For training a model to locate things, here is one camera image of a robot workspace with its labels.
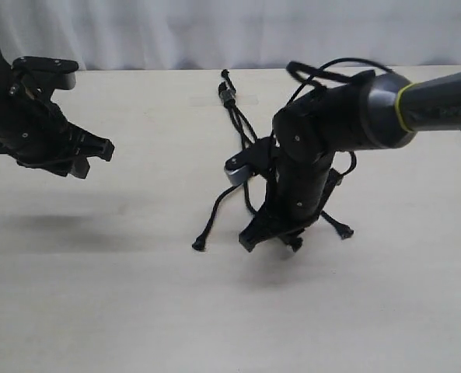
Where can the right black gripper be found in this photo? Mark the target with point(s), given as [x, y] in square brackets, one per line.
[302, 191]

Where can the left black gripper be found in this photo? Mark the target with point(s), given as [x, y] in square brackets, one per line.
[35, 132]

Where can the right robot arm, grey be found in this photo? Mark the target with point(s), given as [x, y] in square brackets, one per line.
[367, 112]

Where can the yellow band on arm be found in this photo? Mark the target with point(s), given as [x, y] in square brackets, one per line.
[408, 106]

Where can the white curtain backdrop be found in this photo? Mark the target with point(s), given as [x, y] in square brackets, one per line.
[123, 35]

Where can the right wrist camera, grey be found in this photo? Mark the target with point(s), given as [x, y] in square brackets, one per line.
[254, 160]

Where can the wrist camera, grey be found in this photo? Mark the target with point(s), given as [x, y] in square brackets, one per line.
[254, 160]
[46, 73]

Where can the left wrist camera, grey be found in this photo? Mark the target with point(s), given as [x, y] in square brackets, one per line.
[46, 73]

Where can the dark grey object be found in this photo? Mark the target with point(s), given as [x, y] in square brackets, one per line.
[229, 96]

